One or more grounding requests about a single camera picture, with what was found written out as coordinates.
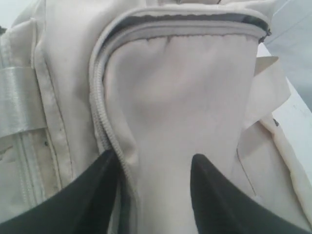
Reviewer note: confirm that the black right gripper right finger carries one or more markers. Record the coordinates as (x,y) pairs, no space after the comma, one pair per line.
(221,208)

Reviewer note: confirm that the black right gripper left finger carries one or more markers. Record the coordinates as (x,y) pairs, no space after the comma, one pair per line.
(83,207)

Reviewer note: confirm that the beige fabric duffel bag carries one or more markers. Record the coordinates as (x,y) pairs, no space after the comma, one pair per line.
(157,82)

